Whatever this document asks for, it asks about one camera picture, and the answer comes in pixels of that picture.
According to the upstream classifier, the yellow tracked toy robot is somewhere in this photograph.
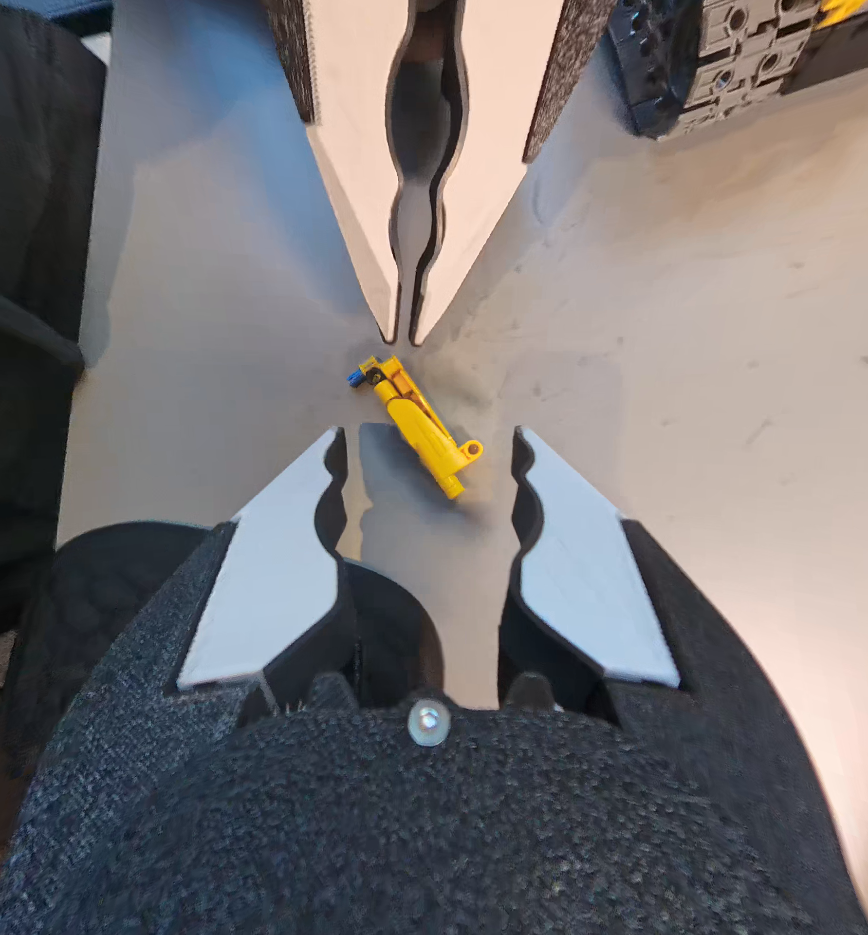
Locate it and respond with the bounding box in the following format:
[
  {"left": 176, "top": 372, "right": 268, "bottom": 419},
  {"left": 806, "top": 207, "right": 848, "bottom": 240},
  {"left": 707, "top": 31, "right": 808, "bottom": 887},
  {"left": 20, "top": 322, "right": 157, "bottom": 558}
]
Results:
[{"left": 607, "top": 0, "right": 868, "bottom": 143}]

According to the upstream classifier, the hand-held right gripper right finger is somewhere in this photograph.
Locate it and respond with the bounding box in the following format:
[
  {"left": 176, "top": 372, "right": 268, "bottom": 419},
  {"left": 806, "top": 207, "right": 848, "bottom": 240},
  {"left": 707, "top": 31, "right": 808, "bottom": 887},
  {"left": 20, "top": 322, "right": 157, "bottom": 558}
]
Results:
[{"left": 500, "top": 427, "right": 683, "bottom": 691}]

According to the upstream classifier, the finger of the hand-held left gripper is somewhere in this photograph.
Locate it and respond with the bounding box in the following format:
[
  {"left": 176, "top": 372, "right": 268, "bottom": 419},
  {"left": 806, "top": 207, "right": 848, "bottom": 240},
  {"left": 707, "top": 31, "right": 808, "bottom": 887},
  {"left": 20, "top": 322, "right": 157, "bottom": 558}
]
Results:
[
  {"left": 409, "top": 0, "right": 569, "bottom": 349},
  {"left": 300, "top": 0, "right": 406, "bottom": 347}
]

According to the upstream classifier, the small yellow connector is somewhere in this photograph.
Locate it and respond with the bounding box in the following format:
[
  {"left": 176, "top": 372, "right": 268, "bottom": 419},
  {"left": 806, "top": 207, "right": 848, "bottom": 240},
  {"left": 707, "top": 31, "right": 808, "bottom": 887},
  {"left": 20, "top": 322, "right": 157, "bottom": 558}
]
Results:
[{"left": 358, "top": 355, "right": 403, "bottom": 398}]

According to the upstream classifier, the black quilted chair armrest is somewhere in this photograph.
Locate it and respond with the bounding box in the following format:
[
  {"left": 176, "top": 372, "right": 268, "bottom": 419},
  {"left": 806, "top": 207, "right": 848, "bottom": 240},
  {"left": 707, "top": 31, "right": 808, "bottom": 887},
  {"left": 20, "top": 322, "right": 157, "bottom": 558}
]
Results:
[{"left": 3, "top": 519, "right": 238, "bottom": 783}]

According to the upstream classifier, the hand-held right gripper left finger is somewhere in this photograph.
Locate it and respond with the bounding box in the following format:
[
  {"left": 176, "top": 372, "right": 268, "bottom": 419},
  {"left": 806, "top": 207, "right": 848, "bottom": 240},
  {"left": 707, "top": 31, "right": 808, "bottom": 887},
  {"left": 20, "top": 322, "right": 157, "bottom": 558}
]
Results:
[{"left": 176, "top": 427, "right": 359, "bottom": 695}]

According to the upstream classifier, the yellow wedge panel piece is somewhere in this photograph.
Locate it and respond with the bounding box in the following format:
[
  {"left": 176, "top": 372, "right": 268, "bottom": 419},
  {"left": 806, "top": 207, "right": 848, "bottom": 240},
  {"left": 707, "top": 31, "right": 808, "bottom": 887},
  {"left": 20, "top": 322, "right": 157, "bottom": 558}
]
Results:
[{"left": 380, "top": 383, "right": 471, "bottom": 502}]

